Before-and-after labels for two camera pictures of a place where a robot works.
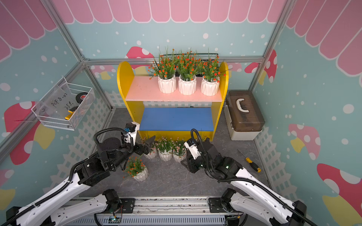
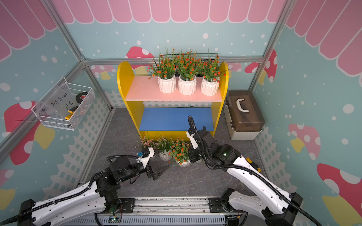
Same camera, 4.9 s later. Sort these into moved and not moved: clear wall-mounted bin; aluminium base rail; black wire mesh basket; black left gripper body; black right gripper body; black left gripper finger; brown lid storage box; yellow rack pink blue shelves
Moved: black right gripper body; black left gripper finger; black left gripper body
Not moved: yellow rack pink blue shelves; clear wall-mounted bin; aluminium base rail; brown lid storage box; black wire mesh basket
